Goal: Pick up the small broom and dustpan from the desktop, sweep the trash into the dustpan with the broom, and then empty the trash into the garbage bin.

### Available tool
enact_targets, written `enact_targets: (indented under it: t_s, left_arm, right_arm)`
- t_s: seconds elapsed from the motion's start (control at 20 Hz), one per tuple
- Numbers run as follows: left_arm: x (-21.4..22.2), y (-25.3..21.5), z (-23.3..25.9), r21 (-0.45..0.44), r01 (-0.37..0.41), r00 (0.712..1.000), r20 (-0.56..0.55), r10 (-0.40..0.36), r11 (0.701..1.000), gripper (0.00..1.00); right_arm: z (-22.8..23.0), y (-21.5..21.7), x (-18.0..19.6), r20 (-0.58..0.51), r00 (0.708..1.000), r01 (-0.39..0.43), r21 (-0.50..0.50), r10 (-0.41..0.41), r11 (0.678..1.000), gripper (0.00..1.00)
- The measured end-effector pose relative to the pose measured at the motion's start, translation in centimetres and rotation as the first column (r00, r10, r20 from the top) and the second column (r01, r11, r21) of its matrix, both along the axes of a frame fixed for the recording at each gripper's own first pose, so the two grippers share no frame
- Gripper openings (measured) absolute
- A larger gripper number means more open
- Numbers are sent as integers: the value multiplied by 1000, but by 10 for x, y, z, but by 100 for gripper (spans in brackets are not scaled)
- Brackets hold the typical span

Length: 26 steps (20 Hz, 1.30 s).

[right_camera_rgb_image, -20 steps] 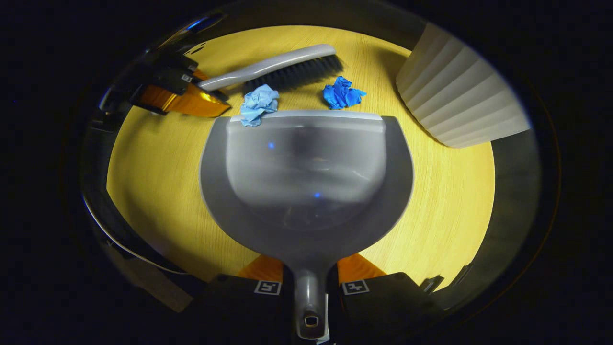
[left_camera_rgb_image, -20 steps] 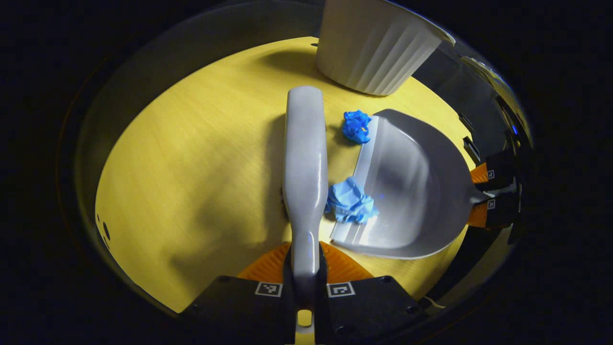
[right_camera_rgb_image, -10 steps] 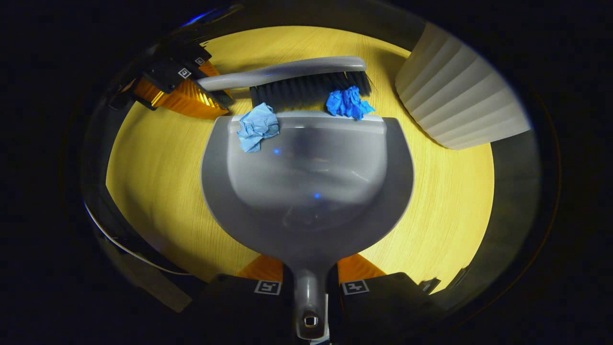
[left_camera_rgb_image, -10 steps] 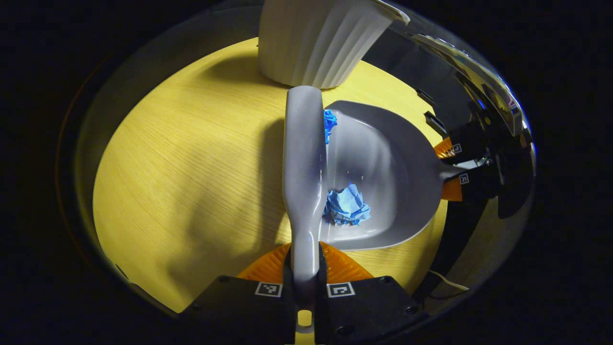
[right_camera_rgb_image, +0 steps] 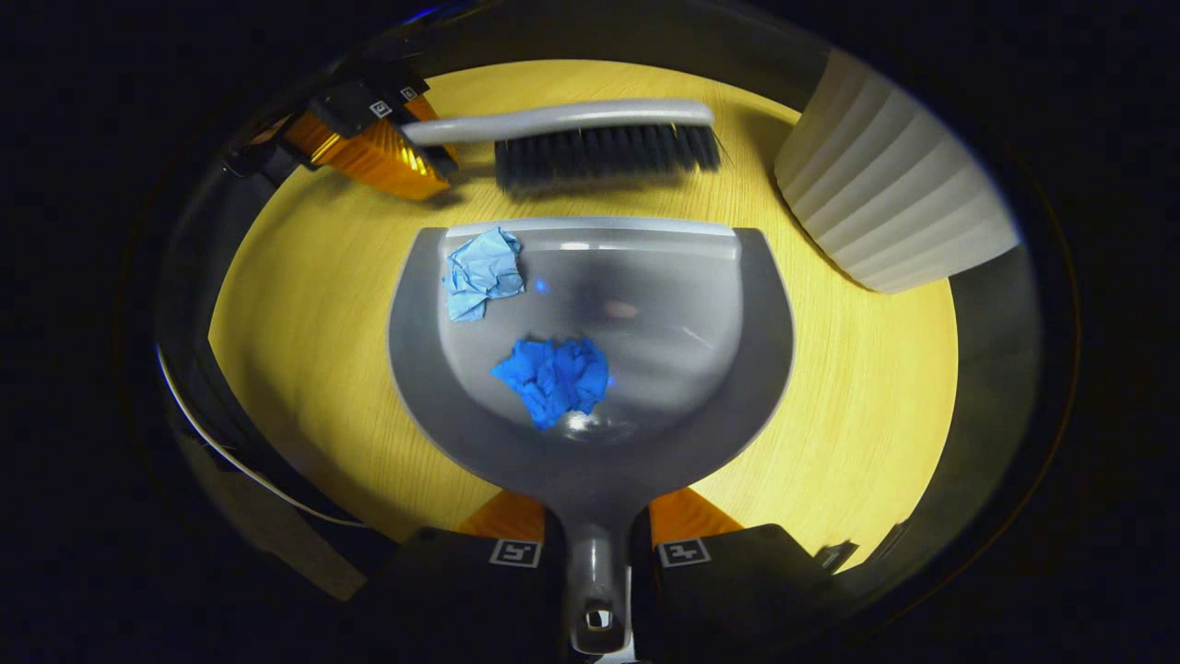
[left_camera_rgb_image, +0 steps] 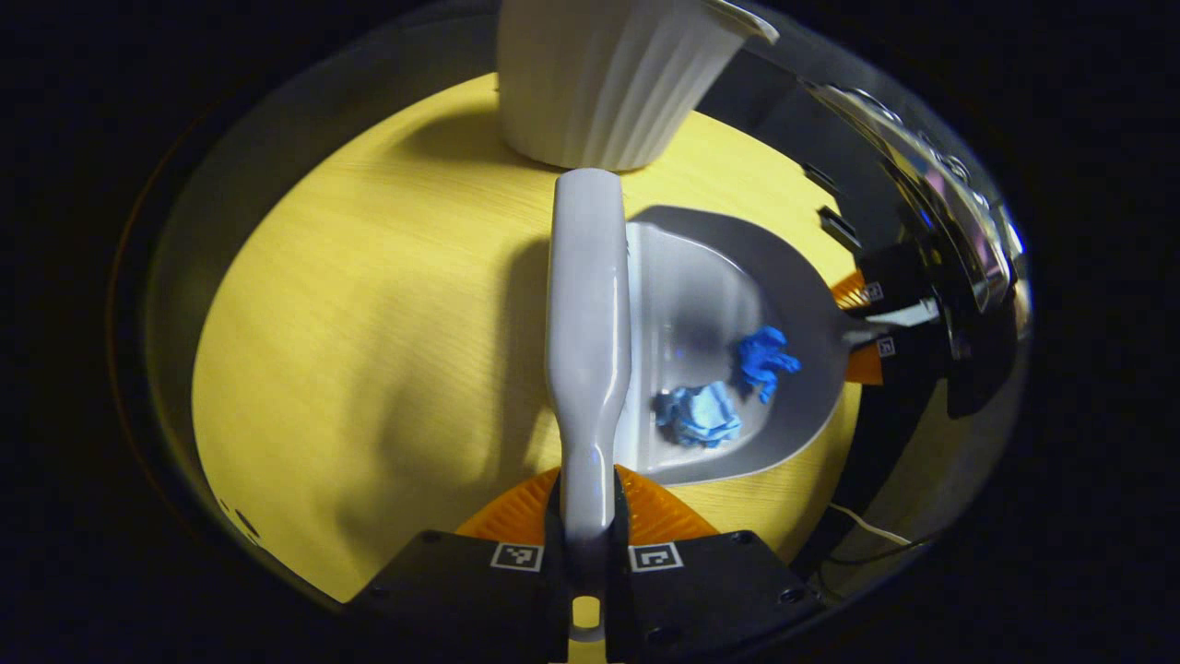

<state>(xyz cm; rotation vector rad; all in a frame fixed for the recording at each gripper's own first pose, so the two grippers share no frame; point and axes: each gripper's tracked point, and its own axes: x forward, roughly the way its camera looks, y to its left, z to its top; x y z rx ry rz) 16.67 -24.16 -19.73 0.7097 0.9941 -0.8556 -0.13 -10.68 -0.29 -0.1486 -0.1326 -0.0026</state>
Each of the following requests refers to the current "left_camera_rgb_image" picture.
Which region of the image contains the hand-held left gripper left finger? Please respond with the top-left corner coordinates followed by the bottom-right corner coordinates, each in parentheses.
top-left (343, 468), bottom-right (568, 664)

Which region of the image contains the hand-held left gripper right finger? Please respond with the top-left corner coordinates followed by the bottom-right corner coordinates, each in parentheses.
top-left (610, 466), bottom-right (826, 664)

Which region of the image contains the grey plastic dustpan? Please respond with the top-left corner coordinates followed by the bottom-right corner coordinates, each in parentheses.
top-left (613, 205), bottom-right (891, 487)

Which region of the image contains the deep blue paper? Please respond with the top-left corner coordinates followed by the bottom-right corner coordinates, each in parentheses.
top-left (733, 326), bottom-right (803, 405)

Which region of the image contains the light blue paper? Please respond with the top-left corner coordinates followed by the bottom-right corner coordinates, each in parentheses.
top-left (654, 381), bottom-right (743, 450)

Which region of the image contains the small grey broom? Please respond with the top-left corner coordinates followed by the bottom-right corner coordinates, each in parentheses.
top-left (546, 168), bottom-right (634, 644)

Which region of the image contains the white ribbed garbage bin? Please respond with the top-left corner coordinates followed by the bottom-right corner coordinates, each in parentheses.
top-left (496, 0), bottom-right (780, 172)

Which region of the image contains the round yellow wooden desktop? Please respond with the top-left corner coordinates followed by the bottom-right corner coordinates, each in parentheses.
top-left (191, 72), bottom-right (863, 605)

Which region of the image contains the thin white cable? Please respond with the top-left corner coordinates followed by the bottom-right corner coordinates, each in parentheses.
top-left (825, 503), bottom-right (914, 547)

